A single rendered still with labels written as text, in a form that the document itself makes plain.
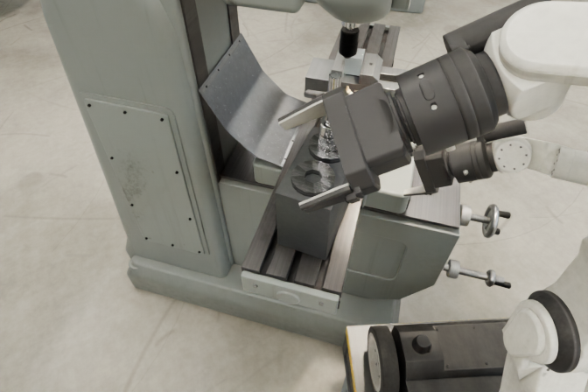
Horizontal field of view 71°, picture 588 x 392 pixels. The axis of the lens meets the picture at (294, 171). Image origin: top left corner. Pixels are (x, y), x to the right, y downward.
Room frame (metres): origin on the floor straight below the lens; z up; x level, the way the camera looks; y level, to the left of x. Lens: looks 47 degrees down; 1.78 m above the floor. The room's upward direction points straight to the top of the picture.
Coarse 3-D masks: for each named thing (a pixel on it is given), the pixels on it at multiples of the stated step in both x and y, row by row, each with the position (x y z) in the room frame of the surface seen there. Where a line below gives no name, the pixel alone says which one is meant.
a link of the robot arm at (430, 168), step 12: (468, 144) 0.66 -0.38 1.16; (420, 156) 0.66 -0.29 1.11; (432, 156) 0.66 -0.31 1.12; (444, 156) 0.66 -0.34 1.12; (456, 156) 0.64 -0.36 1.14; (468, 156) 0.63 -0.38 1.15; (420, 168) 0.65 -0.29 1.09; (432, 168) 0.64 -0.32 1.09; (444, 168) 0.63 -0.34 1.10; (456, 168) 0.62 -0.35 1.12; (468, 168) 0.61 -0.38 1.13; (432, 180) 0.63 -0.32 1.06; (444, 180) 0.63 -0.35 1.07; (468, 180) 0.61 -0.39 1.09; (432, 192) 0.63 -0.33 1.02
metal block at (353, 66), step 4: (360, 52) 1.12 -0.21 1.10; (364, 52) 1.14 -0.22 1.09; (352, 56) 1.10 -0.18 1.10; (356, 56) 1.10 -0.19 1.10; (360, 56) 1.10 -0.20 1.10; (348, 60) 1.10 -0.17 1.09; (352, 60) 1.10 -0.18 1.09; (356, 60) 1.09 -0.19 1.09; (360, 60) 1.09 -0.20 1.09; (348, 64) 1.10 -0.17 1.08; (352, 64) 1.10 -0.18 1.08; (356, 64) 1.09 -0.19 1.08; (360, 64) 1.09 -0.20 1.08; (344, 68) 1.10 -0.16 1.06; (348, 68) 1.10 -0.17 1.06; (352, 68) 1.10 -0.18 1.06; (356, 68) 1.09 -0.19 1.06; (360, 68) 1.09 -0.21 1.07; (344, 72) 1.10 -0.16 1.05; (348, 72) 1.10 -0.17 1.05; (352, 72) 1.09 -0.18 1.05; (356, 72) 1.09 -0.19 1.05
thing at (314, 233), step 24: (312, 144) 0.65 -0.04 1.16; (312, 168) 0.58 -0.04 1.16; (336, 168) 0.59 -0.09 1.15; (288, 192) 0.53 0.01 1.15; (312, 192) 0.51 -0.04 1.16; (288, 216) 0.52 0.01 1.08; (312, 216) 0.50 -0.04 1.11; (336, 216) 0.53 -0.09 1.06; (288, 240) 0.52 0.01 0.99; (312, 240) 0.49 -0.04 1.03
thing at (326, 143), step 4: (320, 128) 0.64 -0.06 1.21; (320, 132) 0.64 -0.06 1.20; (324, 132) 0.63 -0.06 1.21; (328, 132) 0.63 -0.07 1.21; (320, 136) 0.64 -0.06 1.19; (324, 136) 0.63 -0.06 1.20; (328, 136) 0.63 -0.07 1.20; (332, 136) 0.63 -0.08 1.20; (320, 140) 0.64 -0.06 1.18; (324, 140) 0.63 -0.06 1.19; (328, 140) 0.63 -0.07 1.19; (332, 140) 0.63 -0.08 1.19; (320, 144) 0.64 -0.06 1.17; (324, 144) 0.63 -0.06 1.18; (328, 144) 0.63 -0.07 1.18; (332, 144) 0.63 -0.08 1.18; (320, 148) 0.64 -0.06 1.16; (324, 148) 0.63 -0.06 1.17; (328, 148) 0.63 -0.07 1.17; (332, 148) 0.63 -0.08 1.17; (336, 148) 0.63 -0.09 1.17
